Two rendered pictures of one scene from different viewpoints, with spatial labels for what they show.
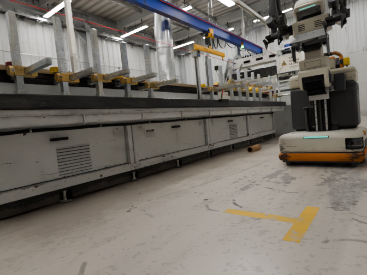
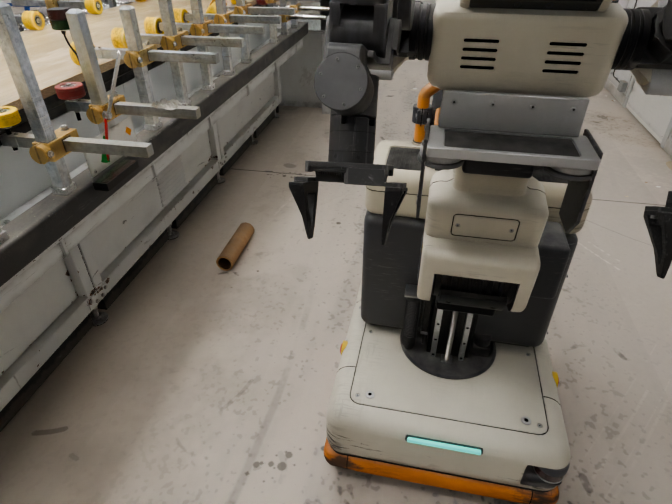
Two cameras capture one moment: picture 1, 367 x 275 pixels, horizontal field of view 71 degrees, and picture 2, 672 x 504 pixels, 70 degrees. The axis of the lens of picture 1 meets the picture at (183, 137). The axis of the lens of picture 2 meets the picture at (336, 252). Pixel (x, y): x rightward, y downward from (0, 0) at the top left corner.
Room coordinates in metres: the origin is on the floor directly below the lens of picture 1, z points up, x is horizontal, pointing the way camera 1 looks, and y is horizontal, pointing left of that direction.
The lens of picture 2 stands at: (1.58, -0.51, 1.33)
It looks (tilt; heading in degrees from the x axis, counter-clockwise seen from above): 35 degrees down; 333
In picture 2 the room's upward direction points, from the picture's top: straight up
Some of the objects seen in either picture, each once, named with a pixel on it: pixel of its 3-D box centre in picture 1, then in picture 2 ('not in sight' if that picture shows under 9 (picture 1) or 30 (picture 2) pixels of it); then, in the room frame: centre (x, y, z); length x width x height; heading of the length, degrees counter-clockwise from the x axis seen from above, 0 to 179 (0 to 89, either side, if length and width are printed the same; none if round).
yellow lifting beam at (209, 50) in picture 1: (210, 51); not in sight; (8.22, -1.11, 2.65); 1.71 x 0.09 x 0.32; 142
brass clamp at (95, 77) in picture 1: (101, 78); not in sight; (1.82, 0.53, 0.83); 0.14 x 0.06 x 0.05; 142
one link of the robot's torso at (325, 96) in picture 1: (324, 83); (497, 272); (2.18, -1.22, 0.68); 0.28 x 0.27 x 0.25; 51
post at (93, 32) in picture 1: (96, 64); not in sight; (1.80, 0.54, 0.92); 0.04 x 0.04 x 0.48; 52
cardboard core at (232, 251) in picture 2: (254, 148); (236, 245); (3.49, -0.94, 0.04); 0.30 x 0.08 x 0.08; 142
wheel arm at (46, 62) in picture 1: (29, 70); not in sight; (1.41, 0.79, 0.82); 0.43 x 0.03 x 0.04; 52
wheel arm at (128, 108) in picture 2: (229, 87); (132, 109); (3.17, -0.61, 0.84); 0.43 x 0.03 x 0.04; 52
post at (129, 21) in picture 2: (231, 88); (143, 83); (3.38, -0.68, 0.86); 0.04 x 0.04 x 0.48; 52
